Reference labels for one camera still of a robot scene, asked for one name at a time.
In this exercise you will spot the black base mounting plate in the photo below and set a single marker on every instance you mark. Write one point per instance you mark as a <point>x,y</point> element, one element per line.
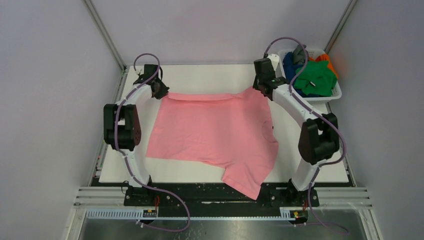
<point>217,200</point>

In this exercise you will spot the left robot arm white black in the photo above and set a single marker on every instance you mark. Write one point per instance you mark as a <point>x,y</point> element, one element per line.
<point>121,125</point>

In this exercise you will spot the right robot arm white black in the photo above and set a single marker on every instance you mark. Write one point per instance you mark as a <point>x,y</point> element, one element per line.
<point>319,136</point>

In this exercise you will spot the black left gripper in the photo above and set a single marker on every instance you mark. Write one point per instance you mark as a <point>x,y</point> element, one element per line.
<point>160,91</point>

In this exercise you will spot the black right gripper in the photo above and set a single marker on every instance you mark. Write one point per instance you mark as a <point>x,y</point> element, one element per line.
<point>262,88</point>

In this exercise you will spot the blue t shirt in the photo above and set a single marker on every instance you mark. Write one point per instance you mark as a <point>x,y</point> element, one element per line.
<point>290,71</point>

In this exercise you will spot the pink t shirt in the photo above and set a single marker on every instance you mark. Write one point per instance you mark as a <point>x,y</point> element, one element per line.
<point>233,131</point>

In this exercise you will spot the orange t shirt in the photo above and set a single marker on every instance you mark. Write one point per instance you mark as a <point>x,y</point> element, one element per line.
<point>325,58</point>

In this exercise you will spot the green t shirt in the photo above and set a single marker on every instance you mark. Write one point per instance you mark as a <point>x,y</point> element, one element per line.
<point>317,79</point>

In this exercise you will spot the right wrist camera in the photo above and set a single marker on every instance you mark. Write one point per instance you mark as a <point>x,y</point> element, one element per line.
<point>275,61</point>

